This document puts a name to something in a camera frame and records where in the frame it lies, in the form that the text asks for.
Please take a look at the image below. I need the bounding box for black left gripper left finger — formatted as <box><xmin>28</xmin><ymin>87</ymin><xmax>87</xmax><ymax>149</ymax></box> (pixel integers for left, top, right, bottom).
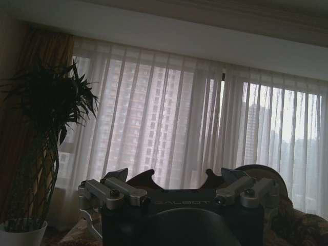
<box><xmin>77</xmin><ymin>168</ymin><xmax>151</xmax><ymax>209</ymax></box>

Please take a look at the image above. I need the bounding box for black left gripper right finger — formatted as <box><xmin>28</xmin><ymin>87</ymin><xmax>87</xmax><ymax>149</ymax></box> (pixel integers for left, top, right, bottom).
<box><xmin>214</xmin><ymin>167</ymin><xmax>280</xmax><ymax>209</ymax></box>

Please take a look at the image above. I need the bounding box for brown patterned sofa cushion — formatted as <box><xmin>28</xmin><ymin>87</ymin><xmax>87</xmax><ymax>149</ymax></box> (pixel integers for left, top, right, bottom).
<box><xmin>263</xmin><ymin>194</ymin><xmax>328</xmax><ymax>246</ymax></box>

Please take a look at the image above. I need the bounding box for sheer white curtain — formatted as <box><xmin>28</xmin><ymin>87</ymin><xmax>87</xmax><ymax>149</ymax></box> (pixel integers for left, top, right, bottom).
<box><xmin>55</xmin><ymin>35</ymin><xmax>328</xmax><ymax>215</ymax></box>

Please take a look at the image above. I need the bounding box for tall green potted plant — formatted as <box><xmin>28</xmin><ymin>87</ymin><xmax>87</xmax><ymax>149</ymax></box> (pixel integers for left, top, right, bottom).
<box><xmin>0</xmin><ymin>56</ymin><xmax>100</xmax><ymax>233</ymax></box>

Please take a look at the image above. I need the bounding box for white round plant pot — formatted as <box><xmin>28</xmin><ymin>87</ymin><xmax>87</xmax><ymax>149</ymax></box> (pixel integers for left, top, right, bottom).
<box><xmin>0</xmin><ymin>220</ymin><xmax>49</xmax><ymax>246</ymax></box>

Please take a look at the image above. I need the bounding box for brown drape curtain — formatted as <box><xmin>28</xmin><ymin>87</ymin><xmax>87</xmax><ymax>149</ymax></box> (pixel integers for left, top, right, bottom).
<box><xmin>0</xmin><ymin>25</ymin><xmax>75</xmax><ymax>226</ymax></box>

